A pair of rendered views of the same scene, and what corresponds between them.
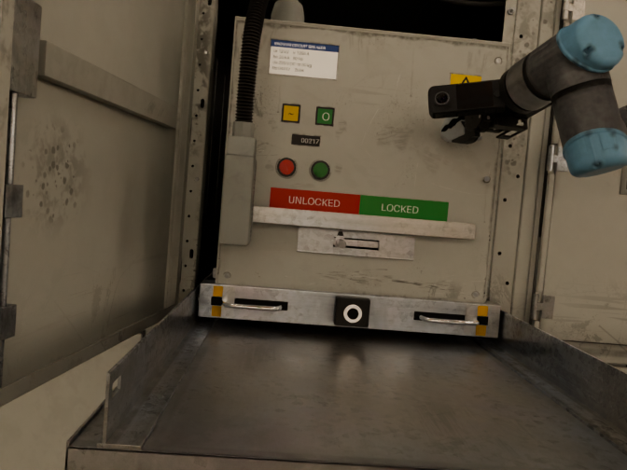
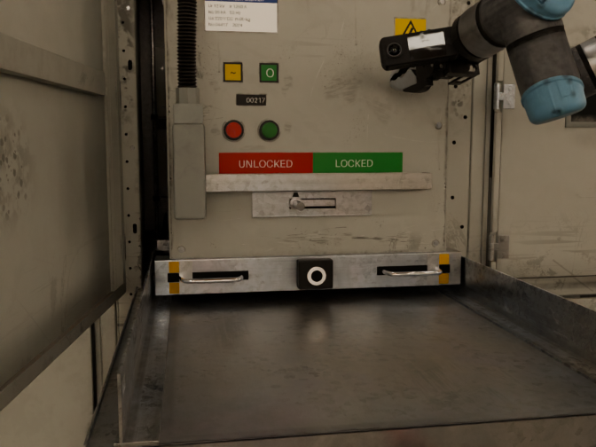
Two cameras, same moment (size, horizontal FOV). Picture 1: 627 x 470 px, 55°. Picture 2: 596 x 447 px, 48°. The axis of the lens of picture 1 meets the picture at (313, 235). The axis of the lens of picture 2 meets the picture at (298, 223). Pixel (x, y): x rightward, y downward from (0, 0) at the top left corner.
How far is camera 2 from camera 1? 0.10 m
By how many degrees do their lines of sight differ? 8
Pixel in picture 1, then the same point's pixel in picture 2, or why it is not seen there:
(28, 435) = not seen: outside the picture
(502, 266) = (456, 209)
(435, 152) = (385, 102)
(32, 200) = not seen: outside the picture
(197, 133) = (128, 98)
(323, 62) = (262, 14)
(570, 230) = (520, 168)
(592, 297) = (545, 233)
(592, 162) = (552, 110)
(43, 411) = not seen: outside the picture
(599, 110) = (555, 58)
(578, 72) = (532, 20)
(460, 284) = (419, 235)
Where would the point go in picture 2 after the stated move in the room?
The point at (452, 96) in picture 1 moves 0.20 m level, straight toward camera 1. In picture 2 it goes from (403, 47) to (415, 23)
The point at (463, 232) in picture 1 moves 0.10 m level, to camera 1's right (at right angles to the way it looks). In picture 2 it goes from (420, 183) to (476, 182)
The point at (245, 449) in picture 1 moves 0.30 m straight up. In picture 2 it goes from (258, 429) to (256, 113)
